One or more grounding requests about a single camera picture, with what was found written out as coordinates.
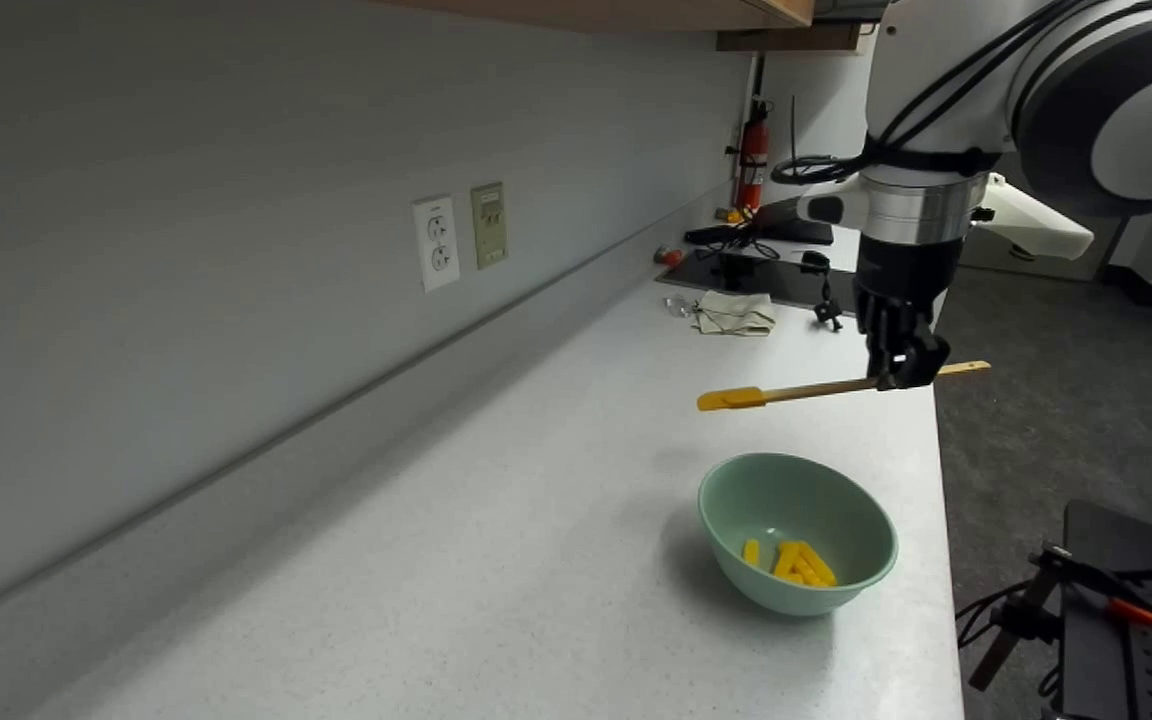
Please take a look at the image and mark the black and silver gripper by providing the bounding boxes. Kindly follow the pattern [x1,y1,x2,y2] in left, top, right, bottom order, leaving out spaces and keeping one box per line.
[857,173,979,390]

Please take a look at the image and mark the yellow spatula wooden handle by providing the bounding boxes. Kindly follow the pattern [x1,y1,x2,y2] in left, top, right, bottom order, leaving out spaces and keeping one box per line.
[695,361,993,412]

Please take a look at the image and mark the mint green bowl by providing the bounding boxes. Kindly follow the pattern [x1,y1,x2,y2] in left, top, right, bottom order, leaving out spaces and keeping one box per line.
[695,454,898,622]

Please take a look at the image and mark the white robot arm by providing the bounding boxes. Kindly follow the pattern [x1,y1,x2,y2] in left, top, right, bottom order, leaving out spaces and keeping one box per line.
[857,0,1152,390]

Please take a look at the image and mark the black small clip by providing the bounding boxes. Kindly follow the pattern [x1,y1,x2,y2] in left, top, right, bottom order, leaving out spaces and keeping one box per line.
[802,251,844,332]

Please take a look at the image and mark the beige folded cloth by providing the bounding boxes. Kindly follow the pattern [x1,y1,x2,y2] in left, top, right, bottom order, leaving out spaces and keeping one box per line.
[663,291,777,337]

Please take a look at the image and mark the yellow food pieces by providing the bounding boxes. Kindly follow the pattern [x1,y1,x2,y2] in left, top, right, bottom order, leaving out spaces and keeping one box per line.
[741,536,836,588]

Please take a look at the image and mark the red fire extinguisher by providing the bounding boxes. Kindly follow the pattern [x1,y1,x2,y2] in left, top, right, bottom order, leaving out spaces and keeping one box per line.
[730,57,770,227]

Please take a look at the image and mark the black perforated board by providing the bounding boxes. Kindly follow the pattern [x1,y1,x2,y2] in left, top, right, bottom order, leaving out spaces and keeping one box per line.
[1056,506,1152,720]

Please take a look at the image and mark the black tripod clamp orange handle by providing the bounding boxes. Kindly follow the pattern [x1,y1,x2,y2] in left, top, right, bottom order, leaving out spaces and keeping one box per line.
[957,545,1152,693]

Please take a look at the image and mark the beige wall switch plate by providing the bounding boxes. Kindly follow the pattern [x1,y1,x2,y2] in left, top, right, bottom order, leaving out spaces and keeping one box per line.
[472,186,508,270]

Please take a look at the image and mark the white wall outlet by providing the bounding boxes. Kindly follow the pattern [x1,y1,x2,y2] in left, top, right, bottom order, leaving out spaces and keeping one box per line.
[412,198,461,291]

